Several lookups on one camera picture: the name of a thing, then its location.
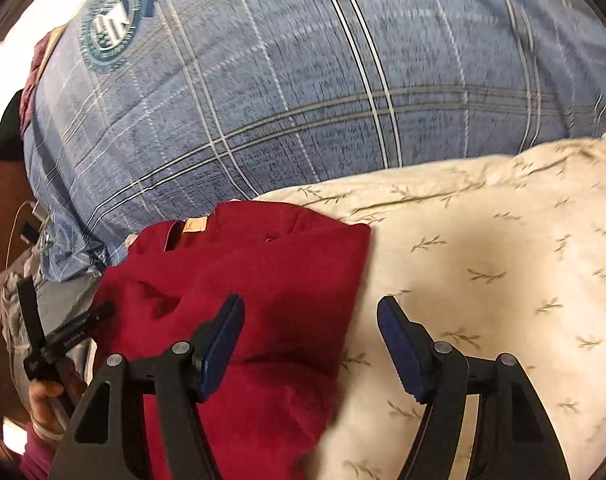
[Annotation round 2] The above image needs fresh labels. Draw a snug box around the blue plaid quilt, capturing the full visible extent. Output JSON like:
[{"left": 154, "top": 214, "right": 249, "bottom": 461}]
[{"left": 20, "top": 0, "right": 606, "bottom": 281}]

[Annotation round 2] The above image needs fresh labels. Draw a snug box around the white cable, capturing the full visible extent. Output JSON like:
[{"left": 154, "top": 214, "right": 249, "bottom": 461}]
[{"left": 5, "top": 201, "right": 54, "bottom": 281}]

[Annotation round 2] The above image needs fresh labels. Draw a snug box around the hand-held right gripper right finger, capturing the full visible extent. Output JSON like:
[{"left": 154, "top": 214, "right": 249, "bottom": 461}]
[{"left": 377, "top": 296, "right": 572, "bottom": 480}]

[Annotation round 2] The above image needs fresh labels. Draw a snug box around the maroon cloth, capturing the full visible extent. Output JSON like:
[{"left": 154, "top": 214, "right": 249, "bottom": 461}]
[{"left": 20, "top": 30, "right": 58, "bottom": 131}]

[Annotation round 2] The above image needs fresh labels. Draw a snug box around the person's left forearm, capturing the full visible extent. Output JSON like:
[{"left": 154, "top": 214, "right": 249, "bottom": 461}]
[{"left": 17, "top": 422, "right": 70, "bottom": 480}]

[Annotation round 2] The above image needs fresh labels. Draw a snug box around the cream leaf print pillow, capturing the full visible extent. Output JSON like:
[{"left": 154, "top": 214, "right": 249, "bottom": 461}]
[{"left": 128, "top": 127, "right": 606, "bottom": 480}]

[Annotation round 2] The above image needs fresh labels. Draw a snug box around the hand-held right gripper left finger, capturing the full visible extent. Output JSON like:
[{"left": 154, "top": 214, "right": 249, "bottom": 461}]
[{"left": 48, "top": 294, "right": 246, "bottom": 480}]

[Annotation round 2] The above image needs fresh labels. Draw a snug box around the person's left hand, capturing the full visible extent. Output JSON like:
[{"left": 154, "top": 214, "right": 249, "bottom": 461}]
[{"left": 28, "top": 360, "right": 88, "bottom": 443}]

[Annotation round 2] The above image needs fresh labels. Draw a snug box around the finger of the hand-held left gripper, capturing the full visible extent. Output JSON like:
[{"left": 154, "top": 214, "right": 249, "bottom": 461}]
[
  {"left": 45, "top": 301, "right": 116, "bottom": 357},
  {"left": 16, "top": 276, "right": 50, "bottom": 357}
]

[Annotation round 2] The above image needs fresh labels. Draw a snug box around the dark red garment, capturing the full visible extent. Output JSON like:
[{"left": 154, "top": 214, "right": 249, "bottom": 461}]
[{"left": 85, "top": 201, "right": 372, "bottom": 480}]

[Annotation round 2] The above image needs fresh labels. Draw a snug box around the grey cloth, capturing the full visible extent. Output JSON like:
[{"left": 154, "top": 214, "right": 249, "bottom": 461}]
[{"left": 0, "top": 250, "right": 104, "bottom": 411}]

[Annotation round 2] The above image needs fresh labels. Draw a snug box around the black cloth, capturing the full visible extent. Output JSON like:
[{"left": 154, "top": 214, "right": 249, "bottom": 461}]
[{"left": 0, "top": 90, "right": 26, "bottom": 166}]

